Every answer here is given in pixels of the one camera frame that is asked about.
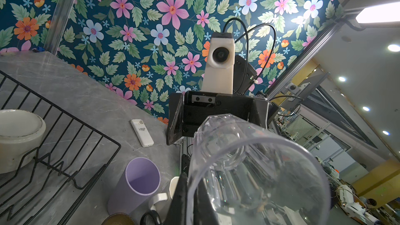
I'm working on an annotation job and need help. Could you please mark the black mug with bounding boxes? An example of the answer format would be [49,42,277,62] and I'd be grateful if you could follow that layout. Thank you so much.
[140,210,162,225]

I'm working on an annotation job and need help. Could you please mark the white fluted mug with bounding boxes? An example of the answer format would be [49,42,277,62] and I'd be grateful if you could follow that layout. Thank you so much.
[149,177,179,215]

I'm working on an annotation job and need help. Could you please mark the lilac plastic cup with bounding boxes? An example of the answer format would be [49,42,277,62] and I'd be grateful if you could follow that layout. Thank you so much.
[107,157,161,215]

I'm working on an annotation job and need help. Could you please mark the white mug red inside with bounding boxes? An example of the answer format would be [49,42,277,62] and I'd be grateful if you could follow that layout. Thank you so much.
[1,109,46,174]

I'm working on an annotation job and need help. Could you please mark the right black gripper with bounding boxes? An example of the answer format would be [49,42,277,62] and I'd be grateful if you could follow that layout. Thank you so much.
[166,91,280,145]

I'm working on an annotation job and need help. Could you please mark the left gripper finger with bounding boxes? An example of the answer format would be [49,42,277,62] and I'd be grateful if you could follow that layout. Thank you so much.
[164,173,219,225]

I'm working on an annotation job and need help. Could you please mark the olive tinted glass cup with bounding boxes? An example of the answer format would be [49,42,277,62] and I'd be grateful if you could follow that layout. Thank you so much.
[102,213,135,225]

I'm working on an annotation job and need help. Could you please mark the white remote control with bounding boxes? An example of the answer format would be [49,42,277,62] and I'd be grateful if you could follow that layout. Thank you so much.
[130,119,154,148]

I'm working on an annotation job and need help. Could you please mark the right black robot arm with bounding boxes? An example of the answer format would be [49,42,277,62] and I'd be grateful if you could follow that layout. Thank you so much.
[166,55,279,145]

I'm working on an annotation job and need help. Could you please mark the black wire dish rack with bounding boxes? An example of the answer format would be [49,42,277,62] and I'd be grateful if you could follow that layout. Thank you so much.
[1,73,121,225]

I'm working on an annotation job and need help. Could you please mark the clear glass cup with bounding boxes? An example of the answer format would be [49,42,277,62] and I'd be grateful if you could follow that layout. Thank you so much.
[185,114,330,225]

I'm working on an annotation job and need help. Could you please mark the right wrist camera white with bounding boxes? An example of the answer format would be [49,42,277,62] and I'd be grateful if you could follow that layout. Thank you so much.
[201,32,235,94]

